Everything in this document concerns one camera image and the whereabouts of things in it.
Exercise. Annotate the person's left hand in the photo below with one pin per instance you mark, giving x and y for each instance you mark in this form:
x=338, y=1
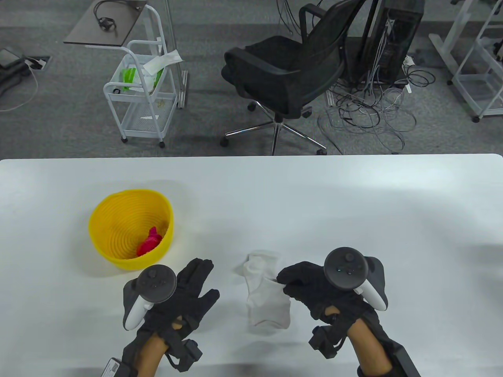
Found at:
x=188, y=302

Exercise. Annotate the person's right hand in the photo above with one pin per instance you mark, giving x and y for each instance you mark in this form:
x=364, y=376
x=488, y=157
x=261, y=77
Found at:
x=314, y=290

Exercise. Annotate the person's right forearm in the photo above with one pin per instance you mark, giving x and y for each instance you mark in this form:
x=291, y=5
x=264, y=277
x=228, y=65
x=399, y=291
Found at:
x=369, y=349

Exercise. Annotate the person's left forearm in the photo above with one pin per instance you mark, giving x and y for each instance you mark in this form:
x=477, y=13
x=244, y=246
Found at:
x=151, y=357

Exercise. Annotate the grey white left hand controller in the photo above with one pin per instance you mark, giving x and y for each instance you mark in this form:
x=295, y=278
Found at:
x=157, y=282

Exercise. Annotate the grey white hand controller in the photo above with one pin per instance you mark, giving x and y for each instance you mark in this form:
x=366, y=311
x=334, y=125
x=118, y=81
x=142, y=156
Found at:
x=157, y=282
x=346, y=269

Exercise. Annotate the grey white right hand controller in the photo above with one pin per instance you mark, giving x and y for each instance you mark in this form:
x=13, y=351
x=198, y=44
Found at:
x=346, y=269

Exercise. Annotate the black labelled wrist box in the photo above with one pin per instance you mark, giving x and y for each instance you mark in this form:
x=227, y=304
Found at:
x=116, y=368

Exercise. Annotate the yellow ribbed basket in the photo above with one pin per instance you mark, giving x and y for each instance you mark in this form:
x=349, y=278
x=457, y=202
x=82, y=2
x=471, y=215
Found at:
x=114, y=227

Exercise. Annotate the black plain wrist box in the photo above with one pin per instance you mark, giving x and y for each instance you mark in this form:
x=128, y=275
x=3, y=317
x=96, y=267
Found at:
x=404, y=361

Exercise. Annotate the black office chair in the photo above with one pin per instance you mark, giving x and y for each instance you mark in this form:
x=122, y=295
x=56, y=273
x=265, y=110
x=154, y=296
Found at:
x=275, y=74

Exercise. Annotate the green white packet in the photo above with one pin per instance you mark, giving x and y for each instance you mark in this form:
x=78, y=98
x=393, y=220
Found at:
x=127, y=76

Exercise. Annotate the white power strip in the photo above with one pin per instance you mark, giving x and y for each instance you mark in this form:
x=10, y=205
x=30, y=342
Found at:
x=408, y=61

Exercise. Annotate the black computer tower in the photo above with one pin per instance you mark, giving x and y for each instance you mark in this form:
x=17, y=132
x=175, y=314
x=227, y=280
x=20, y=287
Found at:
x=397, y=39

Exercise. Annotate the floor socket box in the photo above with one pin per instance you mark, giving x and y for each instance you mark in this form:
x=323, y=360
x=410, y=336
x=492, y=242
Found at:
x=37, y=63

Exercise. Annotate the dark top side table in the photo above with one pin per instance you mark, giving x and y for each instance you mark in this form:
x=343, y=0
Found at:
x=88, y=33

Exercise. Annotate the black device on floor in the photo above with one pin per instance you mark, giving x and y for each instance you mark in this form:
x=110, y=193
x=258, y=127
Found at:
x=8, y=57

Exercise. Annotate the grey metal stand post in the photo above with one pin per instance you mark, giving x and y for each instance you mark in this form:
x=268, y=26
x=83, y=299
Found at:
x=182, y=88

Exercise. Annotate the white desk leg frame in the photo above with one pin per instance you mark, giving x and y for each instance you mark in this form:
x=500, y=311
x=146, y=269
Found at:
x=446, y=49

